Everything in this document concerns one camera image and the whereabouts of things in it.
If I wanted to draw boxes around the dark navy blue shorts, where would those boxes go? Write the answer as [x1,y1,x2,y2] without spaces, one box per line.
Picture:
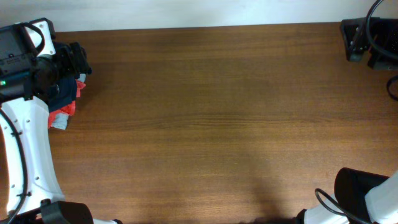
[47,42,93,113]

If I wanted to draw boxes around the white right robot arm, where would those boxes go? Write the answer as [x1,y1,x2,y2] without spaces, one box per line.
[291,17,397,224]

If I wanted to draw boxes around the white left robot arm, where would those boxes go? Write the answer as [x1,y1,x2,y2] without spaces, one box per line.
[1,42,100,223]

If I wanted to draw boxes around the red printed t-shirt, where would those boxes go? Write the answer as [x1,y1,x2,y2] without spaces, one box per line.
[47,80,86,129]

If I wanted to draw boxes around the grey folded garment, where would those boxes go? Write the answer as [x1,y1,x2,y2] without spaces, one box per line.
[50,73,87,131]

